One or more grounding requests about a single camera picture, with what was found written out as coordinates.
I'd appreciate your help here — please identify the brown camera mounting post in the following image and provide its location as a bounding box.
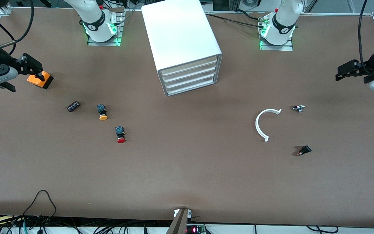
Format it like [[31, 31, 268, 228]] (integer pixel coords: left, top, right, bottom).
[[166, 208, 191, 234]]

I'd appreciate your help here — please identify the device with red display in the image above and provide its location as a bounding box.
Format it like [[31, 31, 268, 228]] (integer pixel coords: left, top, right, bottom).
[[186, 224, 206, 234]]

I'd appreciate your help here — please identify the black cable on table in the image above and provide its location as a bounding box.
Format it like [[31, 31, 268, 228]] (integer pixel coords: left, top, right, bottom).
[[205, 10, 267, 26]]

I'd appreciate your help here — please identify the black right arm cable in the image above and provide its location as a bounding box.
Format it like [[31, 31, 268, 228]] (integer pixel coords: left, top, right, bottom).
[[0, 0, 35, 56]]

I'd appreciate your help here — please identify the black rocker switch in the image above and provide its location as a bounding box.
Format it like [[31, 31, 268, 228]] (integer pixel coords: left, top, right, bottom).
[[296, 145, 312, 157]]

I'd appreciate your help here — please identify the orange black switch box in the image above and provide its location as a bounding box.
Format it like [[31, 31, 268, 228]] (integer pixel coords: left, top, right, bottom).
[[27, 71, 54, 90]]

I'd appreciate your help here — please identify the black looped cable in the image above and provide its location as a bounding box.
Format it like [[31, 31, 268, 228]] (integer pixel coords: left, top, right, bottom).
[[21, 190, 57, 217]]

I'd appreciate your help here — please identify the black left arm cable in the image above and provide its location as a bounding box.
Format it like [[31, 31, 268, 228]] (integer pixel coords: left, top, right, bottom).
[[357, 0, 369, 73]]

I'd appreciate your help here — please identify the white curved plastic clip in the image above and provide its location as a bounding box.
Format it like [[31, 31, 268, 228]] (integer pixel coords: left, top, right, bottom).
[[255, 109, 282, 142]]

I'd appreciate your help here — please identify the metal base mounting plate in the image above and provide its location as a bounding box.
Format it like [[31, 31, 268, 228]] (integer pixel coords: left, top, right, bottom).
[[87, 31, 122, 46], [260, 38, 294, 51]]

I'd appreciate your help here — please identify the yellow push button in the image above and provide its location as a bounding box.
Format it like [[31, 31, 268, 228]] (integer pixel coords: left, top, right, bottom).
[[97, 104, 108, 121]]

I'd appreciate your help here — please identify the white plastic drawer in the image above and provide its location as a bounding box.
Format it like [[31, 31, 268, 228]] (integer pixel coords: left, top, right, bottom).
[[162, 63, 219, 82], [163, 70, 219, 89], [160, 56, 219, 77], [165, 76, 220, 96]]

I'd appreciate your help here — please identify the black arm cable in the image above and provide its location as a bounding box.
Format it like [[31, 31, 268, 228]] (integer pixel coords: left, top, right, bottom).
[[0, 0, 35, 56], [357, 0, 369, 73]]

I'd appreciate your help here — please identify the white drawer cabinet shell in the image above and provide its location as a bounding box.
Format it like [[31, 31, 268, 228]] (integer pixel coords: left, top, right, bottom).
[[141, 0, 223, 97]]

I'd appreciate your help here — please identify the silver post clamp bracket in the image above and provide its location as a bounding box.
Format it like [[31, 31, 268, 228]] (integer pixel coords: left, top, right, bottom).
[[173, 209, 192, 219]]

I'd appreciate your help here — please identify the red push button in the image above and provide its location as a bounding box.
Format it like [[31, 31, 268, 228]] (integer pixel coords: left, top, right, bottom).
[[115, 126, 127, 143]]

